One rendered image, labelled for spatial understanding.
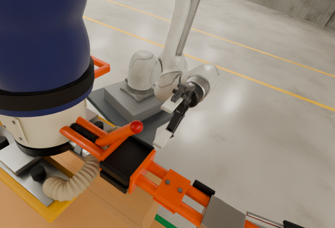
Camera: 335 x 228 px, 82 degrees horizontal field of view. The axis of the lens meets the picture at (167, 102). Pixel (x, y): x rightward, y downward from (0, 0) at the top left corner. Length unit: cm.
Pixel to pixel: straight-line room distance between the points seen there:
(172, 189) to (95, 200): 37
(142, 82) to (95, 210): 73
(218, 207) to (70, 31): 41
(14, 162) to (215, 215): 46
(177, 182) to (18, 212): 50
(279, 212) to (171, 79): 170
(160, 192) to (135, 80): 86
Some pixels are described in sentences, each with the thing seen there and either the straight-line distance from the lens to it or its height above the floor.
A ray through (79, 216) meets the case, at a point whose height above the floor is 94.
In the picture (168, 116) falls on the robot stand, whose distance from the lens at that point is 128.
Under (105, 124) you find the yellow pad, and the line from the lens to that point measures 66.
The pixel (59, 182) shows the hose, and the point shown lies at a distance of 50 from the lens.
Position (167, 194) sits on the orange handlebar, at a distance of 40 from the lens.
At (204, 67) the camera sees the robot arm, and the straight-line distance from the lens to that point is 74.
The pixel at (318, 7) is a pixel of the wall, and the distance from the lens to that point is 1359.
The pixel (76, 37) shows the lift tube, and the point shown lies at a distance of 40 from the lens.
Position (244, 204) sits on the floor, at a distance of 203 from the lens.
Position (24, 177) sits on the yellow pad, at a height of 113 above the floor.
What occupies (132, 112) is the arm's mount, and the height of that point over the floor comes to 84.
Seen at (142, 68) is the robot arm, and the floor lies 105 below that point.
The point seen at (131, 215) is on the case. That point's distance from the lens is 70.
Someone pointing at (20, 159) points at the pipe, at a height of 116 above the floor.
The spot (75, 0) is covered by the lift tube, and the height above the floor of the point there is 151.
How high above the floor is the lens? 160
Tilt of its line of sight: 38 degrees down
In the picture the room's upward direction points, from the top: 14 degrees clockwise
